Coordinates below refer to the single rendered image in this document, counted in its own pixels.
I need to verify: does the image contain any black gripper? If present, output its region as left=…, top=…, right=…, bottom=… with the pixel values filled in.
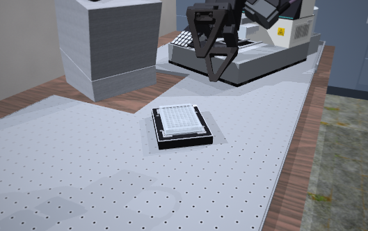
left=186, top=0, right=239, bottom=82

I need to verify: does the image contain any white multiwell plate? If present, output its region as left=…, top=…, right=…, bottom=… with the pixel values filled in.
left=159, top=104, right=204, bottom=136

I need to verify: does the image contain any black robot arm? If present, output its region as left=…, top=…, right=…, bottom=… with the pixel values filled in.
left=216, top=0, right=281, bottom=31

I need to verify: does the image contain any translucent bottle with dark grey cap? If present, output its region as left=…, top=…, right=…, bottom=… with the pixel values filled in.
left=311, top=6, right=318, bottom=37

